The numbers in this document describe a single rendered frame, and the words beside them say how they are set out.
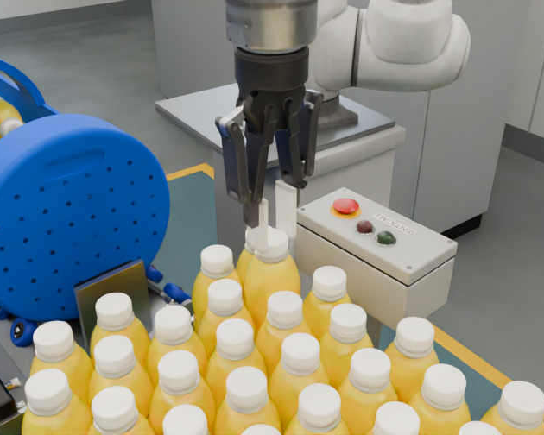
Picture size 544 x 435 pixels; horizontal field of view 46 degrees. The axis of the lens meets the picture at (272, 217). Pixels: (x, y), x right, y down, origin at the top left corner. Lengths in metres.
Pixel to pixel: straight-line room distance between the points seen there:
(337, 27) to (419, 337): 0.74
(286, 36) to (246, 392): 0.33
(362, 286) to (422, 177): 1.69
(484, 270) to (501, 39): 0.91
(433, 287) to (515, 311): 1.74
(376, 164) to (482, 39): 1.19
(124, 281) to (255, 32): 0.41
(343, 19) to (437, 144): 1.29
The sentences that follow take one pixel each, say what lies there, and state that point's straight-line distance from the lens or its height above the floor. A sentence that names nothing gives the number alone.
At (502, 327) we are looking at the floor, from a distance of 2.49.
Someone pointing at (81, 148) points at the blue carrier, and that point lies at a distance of 0.84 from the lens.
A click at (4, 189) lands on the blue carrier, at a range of 0.82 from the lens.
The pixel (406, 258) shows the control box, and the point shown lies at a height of 1.10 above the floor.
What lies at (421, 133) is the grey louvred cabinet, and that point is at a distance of 2.41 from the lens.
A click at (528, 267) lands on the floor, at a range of 2.84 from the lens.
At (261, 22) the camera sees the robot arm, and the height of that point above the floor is 1.40.
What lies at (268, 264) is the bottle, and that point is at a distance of 0.75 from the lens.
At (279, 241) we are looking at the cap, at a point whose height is 1.14.
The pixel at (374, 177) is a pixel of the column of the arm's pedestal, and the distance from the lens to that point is 1.41.
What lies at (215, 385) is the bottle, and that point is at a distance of 0.70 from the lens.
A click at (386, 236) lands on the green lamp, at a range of 0.82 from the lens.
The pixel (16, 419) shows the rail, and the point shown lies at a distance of 0.82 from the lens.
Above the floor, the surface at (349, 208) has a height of 1.11.
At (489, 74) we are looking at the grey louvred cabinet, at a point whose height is 0.75.
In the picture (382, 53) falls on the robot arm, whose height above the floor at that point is 1.19.
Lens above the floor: 1.56
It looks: 32 degrees down
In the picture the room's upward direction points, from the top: straight up
